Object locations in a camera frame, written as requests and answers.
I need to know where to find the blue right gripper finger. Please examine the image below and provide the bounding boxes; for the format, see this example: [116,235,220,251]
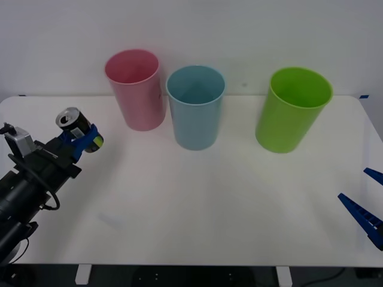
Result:
[363,167,383,187]
[338,193,383,251]

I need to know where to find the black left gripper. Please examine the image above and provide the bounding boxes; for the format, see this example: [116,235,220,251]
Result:
[8,123,99,196]

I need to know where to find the black drink can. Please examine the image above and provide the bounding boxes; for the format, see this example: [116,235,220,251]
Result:
[55,106,104,154]

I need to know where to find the pink plastic bin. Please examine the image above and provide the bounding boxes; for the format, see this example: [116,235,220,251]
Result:
[104,49,167,132]

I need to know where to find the white table leg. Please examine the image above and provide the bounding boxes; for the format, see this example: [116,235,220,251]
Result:
[74,264,92,285]
[275,265,293,286]

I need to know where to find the green plastic bin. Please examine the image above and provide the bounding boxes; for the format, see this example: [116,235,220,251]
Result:
[254,66,334,154]

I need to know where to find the pale blue plastic bin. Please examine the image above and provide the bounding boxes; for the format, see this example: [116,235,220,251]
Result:
[165,65,226,151]

